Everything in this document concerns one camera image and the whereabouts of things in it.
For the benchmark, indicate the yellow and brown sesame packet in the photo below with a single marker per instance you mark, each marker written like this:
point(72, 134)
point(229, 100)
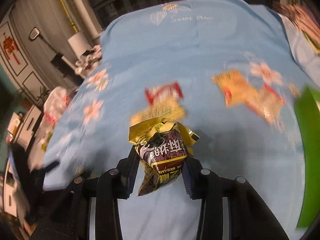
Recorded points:
point(162, 152)

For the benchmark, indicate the red hanging ornament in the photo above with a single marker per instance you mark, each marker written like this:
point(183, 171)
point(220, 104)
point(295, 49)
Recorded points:
point(10, 48)

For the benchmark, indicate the red and white snack packet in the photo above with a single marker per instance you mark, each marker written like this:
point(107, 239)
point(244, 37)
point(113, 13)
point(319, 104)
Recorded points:
point(162, 91)

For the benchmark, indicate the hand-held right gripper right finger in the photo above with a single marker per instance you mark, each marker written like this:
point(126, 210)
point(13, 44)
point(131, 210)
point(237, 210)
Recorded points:
point(188, 177)

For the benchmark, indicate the orange snack packet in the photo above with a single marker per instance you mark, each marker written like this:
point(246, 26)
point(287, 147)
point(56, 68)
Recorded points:
point(232, 85)

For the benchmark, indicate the white plastic bag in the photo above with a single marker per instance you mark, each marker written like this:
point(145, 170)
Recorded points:
point(53, 105)

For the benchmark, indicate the floral cloth bundle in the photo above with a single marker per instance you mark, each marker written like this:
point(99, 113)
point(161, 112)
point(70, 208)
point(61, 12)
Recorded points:
point(88, 60)

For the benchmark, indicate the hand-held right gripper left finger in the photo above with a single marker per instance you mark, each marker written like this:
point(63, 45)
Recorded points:
point(132, 172)

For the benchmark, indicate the green box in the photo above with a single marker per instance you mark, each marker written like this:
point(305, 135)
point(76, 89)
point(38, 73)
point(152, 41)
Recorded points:
point(308, 155)

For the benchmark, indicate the yellow cracker packet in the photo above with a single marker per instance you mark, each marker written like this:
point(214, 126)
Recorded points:
point(162, 110)

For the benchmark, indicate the white cabinet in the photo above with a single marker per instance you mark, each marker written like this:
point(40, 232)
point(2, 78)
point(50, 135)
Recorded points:
point(25, 126)

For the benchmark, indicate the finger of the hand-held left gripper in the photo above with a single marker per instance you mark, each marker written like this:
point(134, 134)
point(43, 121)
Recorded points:
point(51, 165)

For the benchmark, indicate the blue floral bedsheet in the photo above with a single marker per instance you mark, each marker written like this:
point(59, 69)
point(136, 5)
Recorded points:
point(200, 55)

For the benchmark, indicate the beige cracker packet red end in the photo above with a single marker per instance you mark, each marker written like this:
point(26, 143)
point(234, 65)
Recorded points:
point(267, 105)

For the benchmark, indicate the white cylindrical bin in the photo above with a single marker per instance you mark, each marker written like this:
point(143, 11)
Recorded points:
point(78, 42)

